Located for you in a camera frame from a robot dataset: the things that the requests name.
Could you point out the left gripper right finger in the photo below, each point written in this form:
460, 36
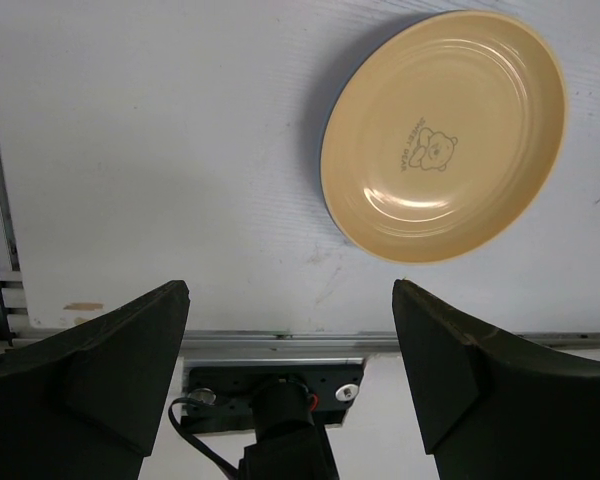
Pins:
490, 404

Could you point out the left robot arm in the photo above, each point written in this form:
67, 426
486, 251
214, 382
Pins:
290, 430

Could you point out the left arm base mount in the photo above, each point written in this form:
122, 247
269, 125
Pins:
257, 397

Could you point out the yellow-orange plate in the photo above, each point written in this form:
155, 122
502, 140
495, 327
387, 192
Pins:
443, 136

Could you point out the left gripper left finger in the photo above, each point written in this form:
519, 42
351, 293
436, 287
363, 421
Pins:
87, 403

